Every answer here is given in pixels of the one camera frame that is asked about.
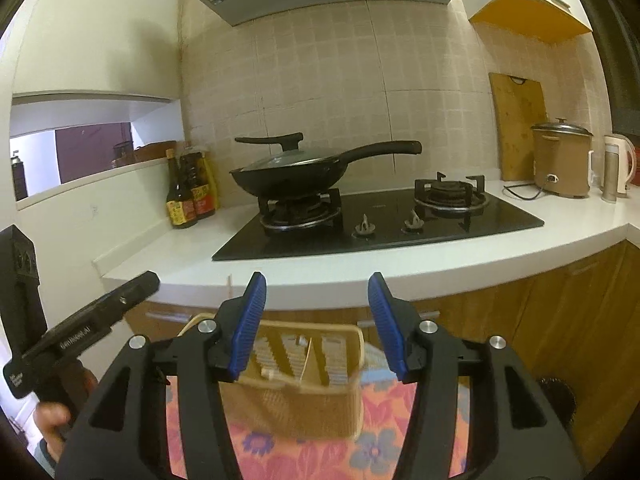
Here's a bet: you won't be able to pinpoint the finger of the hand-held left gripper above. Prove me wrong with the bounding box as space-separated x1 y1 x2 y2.
91 271 161 328

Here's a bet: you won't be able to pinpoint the yellow and white wall cabinet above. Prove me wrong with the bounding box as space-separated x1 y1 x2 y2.
459 0 593 45

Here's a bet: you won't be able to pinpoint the black wok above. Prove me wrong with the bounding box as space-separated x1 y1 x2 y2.
230 141 423 198

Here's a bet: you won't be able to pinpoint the beige plastic utensil basket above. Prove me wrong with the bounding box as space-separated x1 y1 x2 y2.
180 312 366 441

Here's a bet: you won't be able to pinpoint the dark red label sauce bottle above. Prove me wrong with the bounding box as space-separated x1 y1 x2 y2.
180 147 217 221

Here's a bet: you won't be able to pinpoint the dark spray can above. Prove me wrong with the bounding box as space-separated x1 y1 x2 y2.
11 150 29 202

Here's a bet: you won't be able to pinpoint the person's left hand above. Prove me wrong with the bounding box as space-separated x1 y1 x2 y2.
34 400 76 443

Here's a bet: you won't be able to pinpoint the tall soy sauce bottle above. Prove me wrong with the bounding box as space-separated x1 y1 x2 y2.
165 149 198 230

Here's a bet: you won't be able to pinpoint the yellow seasoning bottle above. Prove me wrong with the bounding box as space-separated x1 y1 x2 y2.
202 150 222 211

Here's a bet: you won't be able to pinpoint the silver cabinet handle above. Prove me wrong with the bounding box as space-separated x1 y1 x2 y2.
357 311 442 329

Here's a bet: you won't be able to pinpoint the wooden cutting board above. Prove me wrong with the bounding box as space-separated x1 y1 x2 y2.
488 72 548 182

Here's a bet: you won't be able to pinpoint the black power cable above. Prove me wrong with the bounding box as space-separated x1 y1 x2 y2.
502 184 547 203

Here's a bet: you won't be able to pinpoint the glass wok lid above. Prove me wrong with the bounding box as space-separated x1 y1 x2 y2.
234 132 346 172

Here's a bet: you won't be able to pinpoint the black gas stove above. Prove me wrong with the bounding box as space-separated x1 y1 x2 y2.
211 172 545 262

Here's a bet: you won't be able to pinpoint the steel thermos flask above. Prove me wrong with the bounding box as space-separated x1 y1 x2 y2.
601 142 621 203

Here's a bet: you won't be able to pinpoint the long silver drawer handle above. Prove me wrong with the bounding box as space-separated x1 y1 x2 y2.
145 310 195 323

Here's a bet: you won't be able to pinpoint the white electric kettle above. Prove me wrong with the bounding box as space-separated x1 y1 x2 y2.
602 134 637 196

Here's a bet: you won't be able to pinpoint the wooden base cabinets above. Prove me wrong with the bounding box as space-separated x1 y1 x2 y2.
125 240 640 466

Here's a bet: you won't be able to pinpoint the floral orange cloth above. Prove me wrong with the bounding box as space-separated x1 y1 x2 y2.
165 345 471 480

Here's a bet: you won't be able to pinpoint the light blue towel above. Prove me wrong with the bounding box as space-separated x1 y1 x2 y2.
360 344 401 386

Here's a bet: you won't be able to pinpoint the brown rice cooker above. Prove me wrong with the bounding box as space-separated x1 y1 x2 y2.
530 117 596 200

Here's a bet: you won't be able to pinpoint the dark round object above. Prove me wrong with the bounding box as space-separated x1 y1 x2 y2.
539 375 577 427

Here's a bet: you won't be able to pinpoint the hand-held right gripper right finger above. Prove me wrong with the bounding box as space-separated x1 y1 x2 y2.
367 272 586 480

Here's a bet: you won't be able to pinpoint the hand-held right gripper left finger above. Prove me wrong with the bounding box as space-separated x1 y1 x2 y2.
55 271 268 480

